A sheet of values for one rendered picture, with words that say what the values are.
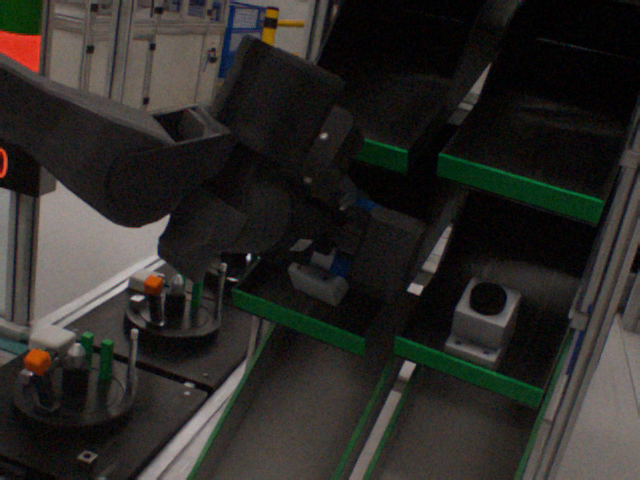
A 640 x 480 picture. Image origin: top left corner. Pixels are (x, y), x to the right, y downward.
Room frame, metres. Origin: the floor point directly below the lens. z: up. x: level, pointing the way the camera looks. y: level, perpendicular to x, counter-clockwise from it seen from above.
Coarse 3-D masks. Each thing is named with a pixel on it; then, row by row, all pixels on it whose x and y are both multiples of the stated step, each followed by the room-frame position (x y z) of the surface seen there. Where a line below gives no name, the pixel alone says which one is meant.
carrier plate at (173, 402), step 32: (0, 384) 0.75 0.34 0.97; (160, 384) 0.82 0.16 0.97; (0, 416) 0.69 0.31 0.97; (160, 416) 0.75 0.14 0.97; (0, 448) 0.63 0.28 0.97; (32, 448) 0.64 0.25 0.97; (64, 448) 0.66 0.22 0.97; (96, 448) 0.67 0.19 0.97; (128, 448) 0.68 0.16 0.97; (160, 448) 0.70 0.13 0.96
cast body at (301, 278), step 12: (324, 240) 0.56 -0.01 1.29; (312, 264) 0.58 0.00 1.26; (324, 264) 0.57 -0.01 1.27; (300, 276) 0.58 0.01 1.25; (312, 276) 0.57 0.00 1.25; (324, 276) 0.57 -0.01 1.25; (336, 276) 0.57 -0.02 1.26; (300, 288) 0.59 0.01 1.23; (312, 288) 0.58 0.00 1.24; (324, 288) 0.57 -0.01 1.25; (336, 288) 0.57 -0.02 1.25; (348, 288) 0.59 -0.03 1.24; (324, 300) 0.58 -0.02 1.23; (336, 300) 0.58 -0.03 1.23
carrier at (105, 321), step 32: (128, 288) 1.08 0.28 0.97; (192, 288) 1.02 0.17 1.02; (96, 320) 0.95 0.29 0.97; (128, 320) 0.94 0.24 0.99; (192, 320) 0.98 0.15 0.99; (224, 320) 1.04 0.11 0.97; (96, 352) 0.88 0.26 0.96; (128, 352) 0.88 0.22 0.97; (160, 352) 0.90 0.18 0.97; (192, 352) 0.92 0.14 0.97; (224, 352) 0.94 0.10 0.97
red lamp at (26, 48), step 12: (0, 36) 0.88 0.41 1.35; (12, 36) 0.87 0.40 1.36; (24, 36) 0.88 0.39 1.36; (36, 36) 0.90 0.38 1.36; (0, 48) 0.88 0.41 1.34; (12, 48) 0.87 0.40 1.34; (24, 48) 0.88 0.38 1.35; (36, 48) 0.89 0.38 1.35; (24, 60) 0.88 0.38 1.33; (36, 60) 0.89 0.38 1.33; (36, 72) 0.90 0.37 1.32
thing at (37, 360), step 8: (32, 352) 0.67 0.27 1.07; (40, 352) 0.67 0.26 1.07; (48, 352) 0.68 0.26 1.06; (56, 352) 0.69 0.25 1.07; (24, 360) 0.66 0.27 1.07; (32, 360) 0.66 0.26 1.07; (40, 360) 0.66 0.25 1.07; (48, 360) 0.67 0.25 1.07; (32, 368) 0.66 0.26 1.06; (40, 368) 0.65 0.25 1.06; (32, 376) 0.67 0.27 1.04; (40, 376) 0.66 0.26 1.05; (48, 376) 0.67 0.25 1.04; (40, 384) 0.67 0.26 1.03; (48, 384) 0.67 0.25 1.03; (40, 392) 0.67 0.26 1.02; (48, 392) 0.68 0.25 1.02; (40, 400) 0.68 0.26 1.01; (48, 400) 0.68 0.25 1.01
